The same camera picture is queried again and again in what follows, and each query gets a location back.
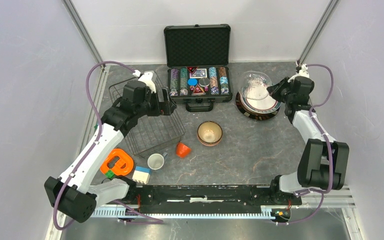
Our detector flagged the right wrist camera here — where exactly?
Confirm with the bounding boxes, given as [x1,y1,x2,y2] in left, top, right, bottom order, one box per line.
[287,64,310,83]

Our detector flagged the orange tape dispenser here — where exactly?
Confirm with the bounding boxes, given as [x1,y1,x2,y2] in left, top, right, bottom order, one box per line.
[99,148,134,176]

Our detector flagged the white plate teal rim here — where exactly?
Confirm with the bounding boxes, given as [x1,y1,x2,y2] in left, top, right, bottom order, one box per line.
[239,90,281,114]

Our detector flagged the black poker chip case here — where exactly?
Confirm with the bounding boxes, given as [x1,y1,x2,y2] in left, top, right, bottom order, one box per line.
[163,24,233,112]

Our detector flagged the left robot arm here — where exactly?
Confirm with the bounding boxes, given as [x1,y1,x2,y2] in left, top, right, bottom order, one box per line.
[44,80,176,223]

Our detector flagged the tan ceramic bowl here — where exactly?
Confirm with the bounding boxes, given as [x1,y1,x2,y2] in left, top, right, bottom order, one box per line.
[197,121,223,147]

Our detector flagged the purple cable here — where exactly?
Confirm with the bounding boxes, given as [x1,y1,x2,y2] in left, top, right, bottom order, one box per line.
[275,63,335,226]
[52,60,165,231]

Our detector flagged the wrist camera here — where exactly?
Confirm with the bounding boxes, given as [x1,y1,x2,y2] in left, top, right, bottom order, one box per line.
[132,70,157,94]
[287,64,310,83]

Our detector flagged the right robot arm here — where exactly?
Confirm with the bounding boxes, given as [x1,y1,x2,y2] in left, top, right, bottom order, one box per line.
[267,76,350,204]

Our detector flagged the white cable duct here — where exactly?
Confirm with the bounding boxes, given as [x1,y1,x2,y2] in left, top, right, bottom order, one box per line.
[90,204,275,220]

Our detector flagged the black wire dish rack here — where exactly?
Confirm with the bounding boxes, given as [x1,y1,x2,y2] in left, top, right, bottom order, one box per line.
[108,71,186,158]

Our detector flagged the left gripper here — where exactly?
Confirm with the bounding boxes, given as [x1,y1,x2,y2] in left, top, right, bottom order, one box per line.
[135,86,177,118]

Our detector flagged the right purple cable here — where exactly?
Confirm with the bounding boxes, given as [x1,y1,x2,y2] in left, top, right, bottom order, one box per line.
[275,63,335,226]

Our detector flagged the white mug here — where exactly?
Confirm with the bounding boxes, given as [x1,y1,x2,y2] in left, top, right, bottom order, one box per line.
[147,152,168,170]

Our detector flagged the dark brown bottom plate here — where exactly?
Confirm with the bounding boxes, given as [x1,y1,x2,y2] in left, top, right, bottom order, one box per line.
[235,92,280,121]

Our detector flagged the blue white toy block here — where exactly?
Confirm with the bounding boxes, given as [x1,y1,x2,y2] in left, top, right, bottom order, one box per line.
[132,166,151,185]

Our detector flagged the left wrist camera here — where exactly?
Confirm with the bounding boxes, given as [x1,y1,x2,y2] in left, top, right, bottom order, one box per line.
[132,70,157,94]

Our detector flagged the blue round chip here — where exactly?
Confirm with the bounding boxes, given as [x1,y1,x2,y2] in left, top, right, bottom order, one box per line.
[187,78,198,87]

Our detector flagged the silver round dealer button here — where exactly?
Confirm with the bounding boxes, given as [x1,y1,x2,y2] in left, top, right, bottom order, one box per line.
[198,77,211,88]

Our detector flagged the green dice block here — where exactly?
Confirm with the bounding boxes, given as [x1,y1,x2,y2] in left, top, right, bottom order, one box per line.
[105,169,116,180]

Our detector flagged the clear glass plate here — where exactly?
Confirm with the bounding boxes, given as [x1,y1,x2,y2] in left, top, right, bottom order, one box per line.
[238,70,273,100]

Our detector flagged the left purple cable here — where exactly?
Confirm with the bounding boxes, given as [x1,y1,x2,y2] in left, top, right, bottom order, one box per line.
[52,60,165,231]

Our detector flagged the orange small cup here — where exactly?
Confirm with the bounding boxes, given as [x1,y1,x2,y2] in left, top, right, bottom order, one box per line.
[175,142,192,158]

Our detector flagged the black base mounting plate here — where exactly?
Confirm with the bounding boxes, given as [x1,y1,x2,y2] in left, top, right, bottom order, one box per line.
[121,184,302,214]

